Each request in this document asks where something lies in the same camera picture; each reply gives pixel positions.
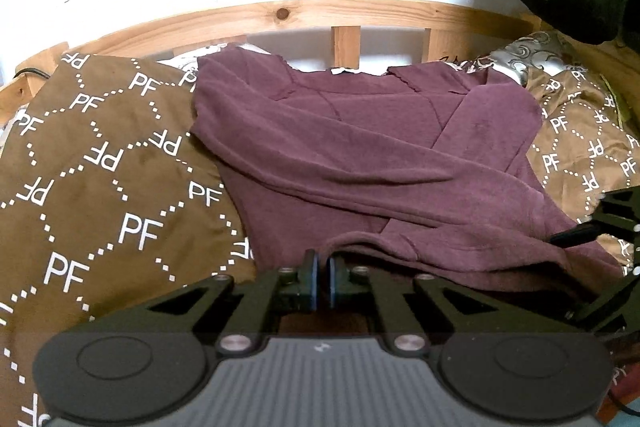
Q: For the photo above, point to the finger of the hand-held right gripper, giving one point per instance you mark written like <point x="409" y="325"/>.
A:
<point x="617" y="214"/>
<point x="607" y="302"/>

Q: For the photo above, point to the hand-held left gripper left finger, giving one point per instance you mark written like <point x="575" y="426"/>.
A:
<point x="312" y="279"/>

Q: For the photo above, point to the grey swirl-patterned pillow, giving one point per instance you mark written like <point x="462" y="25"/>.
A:
<point x="530" y="54"/>

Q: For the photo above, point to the brown patterned blanket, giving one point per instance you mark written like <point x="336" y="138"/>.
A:
<point x="100" y="157"/>

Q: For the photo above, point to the white floral bed sheet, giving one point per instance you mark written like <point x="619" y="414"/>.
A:
<point x="187" y="63"/>

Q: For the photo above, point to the wooden bed frame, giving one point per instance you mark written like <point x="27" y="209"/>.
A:
<point x="345" y="42"/>

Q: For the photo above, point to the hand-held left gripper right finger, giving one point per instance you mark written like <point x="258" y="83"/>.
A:
<point x="331" y="281"/>

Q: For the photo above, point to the maroon long-sleeve shirt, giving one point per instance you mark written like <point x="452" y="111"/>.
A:
<point x="375" y="157"/>

